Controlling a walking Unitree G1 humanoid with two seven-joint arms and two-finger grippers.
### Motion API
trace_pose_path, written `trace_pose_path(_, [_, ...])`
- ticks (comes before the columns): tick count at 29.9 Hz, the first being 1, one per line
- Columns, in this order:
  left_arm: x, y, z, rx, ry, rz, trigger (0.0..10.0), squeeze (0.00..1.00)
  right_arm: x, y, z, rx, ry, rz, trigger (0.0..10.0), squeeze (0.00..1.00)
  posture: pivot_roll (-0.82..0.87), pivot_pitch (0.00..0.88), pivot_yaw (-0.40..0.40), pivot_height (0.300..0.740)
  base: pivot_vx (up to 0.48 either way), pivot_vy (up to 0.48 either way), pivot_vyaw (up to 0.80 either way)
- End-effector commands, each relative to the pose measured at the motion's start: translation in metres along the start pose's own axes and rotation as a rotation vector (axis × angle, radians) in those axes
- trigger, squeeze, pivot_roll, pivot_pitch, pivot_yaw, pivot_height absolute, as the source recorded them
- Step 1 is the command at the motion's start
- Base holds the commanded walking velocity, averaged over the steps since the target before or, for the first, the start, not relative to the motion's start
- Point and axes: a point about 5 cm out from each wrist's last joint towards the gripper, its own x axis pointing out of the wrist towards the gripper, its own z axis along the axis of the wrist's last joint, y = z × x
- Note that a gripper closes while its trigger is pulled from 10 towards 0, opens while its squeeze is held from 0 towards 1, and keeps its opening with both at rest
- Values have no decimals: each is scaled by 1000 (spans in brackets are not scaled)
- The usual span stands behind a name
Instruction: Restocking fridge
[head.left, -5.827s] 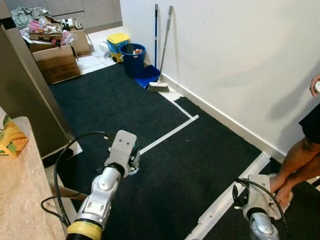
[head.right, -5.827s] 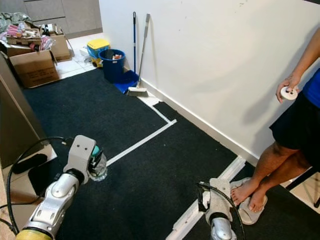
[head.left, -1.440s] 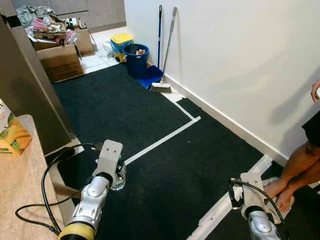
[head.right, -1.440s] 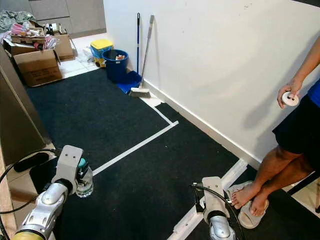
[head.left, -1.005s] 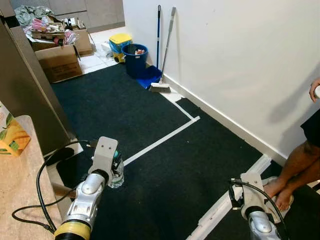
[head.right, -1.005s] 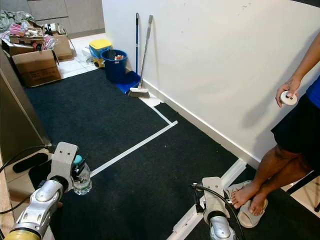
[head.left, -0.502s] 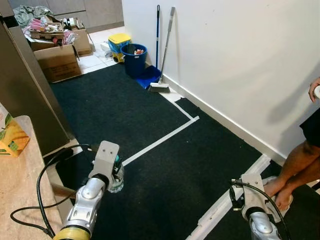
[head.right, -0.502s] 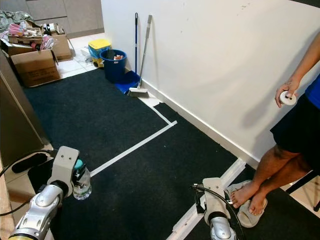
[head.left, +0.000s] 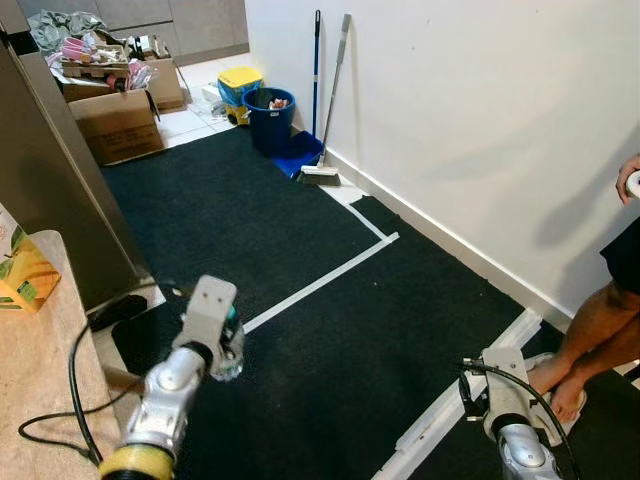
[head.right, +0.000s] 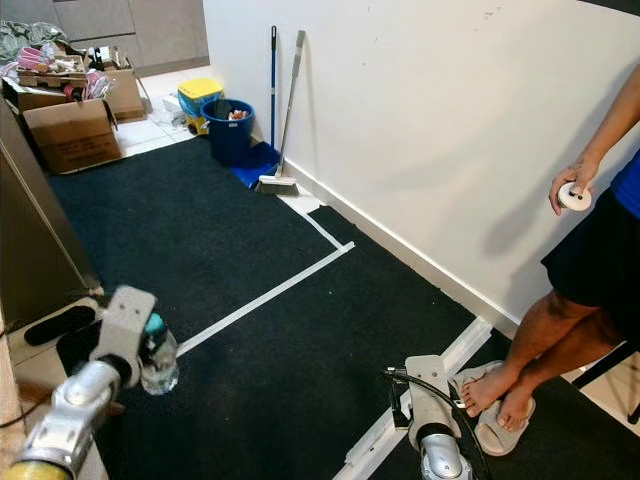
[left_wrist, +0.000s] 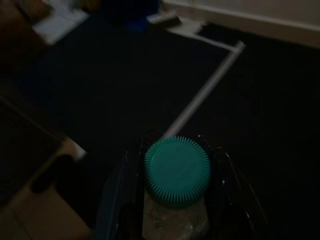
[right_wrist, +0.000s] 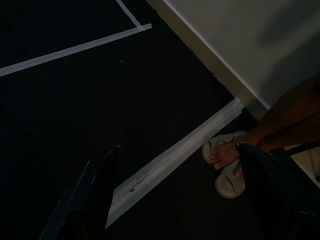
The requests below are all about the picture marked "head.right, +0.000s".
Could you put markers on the grey green crumpled cloth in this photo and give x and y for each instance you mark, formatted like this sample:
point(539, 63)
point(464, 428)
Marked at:
point(25, 35)

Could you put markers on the person's right forearm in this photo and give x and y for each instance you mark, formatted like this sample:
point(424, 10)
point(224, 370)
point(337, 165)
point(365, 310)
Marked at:
point(610, 115)

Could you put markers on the steel grey fridge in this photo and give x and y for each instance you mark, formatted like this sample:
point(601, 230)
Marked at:
point(40, 240)

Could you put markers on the thin white tape line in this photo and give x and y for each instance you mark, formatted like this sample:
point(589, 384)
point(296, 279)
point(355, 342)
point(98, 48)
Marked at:
point(260, 295)

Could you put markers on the blue shirt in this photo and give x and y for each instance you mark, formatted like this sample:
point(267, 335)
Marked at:
point(630, 190)

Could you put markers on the dark blue carpet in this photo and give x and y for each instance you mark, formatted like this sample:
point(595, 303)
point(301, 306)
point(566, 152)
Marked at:
point(260, 330)

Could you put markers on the person's bare leg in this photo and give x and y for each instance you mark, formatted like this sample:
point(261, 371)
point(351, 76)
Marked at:
point(530, 340)
point(560, 370)

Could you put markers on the grey slipper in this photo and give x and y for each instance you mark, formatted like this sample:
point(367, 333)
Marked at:
point(500, 440)
point(465, 375)

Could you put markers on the cardboard tray of clutter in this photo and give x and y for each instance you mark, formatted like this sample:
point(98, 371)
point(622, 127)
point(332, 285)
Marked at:
point(55, 75)

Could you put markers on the black oval floor pad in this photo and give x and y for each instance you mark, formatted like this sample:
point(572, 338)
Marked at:
point(60, 325)

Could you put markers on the black metal stool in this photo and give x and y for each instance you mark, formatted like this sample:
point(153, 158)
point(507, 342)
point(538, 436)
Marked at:
point(615, 385)

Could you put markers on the large printed cardboard box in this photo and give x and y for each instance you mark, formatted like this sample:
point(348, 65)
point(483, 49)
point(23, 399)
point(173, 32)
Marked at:
point(75, 140)

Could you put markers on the clear water bottle teal cap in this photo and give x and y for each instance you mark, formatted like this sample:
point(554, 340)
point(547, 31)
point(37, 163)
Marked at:
point(160, 360)

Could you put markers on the grey kitchen cabinets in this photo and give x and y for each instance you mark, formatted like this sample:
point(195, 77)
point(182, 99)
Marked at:
point(120, 30)

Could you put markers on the blue bin yellow lid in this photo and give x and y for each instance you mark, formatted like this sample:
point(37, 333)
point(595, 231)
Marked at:
point(200, 92)

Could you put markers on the dark blue bucket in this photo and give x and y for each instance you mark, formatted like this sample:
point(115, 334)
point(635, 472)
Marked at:
point(228, 135)

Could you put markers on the black shorts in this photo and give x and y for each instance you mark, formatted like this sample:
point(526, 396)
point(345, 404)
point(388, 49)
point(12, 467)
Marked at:
point(600, 270)

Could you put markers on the wide white floor strip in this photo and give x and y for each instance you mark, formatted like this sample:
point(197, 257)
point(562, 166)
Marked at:
point(475, 340)

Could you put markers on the person's right hand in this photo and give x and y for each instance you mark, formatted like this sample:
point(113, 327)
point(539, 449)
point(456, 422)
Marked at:
point(575, 172)

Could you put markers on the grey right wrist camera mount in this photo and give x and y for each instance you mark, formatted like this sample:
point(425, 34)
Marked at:
point(428, 395)

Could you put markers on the white round controller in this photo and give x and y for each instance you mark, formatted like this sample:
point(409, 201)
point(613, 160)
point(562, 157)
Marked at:
point(576, 197)

